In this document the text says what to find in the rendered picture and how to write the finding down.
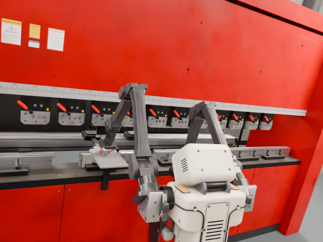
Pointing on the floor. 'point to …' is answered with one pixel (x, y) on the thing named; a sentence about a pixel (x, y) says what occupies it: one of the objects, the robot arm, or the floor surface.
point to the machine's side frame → (297, 153)
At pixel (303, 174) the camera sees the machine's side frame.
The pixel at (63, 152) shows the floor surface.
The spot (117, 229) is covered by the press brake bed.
